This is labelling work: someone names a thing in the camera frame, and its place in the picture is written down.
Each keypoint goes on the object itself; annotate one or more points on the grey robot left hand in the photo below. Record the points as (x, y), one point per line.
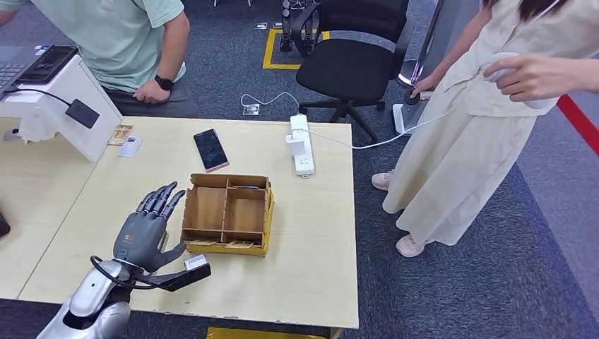
(140, 238)

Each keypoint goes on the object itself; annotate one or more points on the person's right hand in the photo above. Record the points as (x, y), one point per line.
(425, 85)

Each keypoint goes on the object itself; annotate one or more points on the person's left hand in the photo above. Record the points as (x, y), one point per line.
(152, 92)
(529, 77)

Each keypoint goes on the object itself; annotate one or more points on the black round controller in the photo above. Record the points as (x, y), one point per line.
(412, 99)

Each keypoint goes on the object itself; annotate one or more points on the white handheld controller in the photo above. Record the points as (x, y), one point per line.
(500, 57)

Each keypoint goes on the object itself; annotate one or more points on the white ID card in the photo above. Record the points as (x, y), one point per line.
(130, 146)

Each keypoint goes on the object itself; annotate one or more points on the wooden compartment box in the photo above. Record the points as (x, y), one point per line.
(243, 215)

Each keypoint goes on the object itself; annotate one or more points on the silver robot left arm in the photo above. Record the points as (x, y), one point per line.
(98, 290)

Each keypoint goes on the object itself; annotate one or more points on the person's right forearm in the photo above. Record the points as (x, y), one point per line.
(461, 44)

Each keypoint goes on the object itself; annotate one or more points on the person's left forearm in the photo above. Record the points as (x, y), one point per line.
(175, 56)
(582, 75)

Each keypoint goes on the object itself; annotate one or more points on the gold card stack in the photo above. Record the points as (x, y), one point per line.
(120, 134)

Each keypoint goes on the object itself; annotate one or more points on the gold room key card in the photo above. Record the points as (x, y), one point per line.
(239, 244)
(202, 243)

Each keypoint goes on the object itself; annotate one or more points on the person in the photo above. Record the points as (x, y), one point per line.
(468, 163)
(103, 37)

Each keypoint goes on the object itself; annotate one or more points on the black wristwatch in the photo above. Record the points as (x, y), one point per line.
(164, 83)

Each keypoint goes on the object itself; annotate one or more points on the grey kiosk stand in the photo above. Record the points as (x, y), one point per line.
(444, 32)

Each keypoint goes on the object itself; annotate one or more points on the white desk riser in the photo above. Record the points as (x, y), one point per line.
(92, 89)

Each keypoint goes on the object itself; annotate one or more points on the black adapter box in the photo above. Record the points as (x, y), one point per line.
(83, 113)

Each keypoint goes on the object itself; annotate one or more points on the black office chair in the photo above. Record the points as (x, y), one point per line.
(348, 70)

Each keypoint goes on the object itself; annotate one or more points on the smartphone with pink rim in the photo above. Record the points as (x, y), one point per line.
(210, 149)

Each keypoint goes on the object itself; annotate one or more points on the silver floor socket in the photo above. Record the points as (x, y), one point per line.
(251, 110)

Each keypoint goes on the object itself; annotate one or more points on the pink shoe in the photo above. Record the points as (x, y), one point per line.
(409, 247)
(383, 181)

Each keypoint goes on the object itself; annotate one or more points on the black smartphone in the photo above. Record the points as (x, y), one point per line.
(49, 64)

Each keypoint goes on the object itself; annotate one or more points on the white crumpled plastic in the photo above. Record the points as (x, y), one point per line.
(38, 131)

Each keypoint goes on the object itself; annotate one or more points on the yellow floor tape square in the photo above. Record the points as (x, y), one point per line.
(270, 51)

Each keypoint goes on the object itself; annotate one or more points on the black device at desk edge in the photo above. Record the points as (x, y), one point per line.
(3, 224)

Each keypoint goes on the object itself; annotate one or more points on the grey laptop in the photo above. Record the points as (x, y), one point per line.
(13, 70)

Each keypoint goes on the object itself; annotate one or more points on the white charger plug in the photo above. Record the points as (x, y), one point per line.
(295, 146)

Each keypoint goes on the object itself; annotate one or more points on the white power strip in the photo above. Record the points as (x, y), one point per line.
(303, 163)

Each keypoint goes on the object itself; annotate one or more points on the grey round foot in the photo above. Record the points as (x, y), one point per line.
(11, 134)

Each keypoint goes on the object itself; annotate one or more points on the black robot legs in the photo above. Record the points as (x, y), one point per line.
(287, 28)

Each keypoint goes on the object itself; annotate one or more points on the yellow board under table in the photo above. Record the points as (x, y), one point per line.
(262, 334)

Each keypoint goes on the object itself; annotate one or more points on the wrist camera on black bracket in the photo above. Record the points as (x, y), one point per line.
(187, 278)

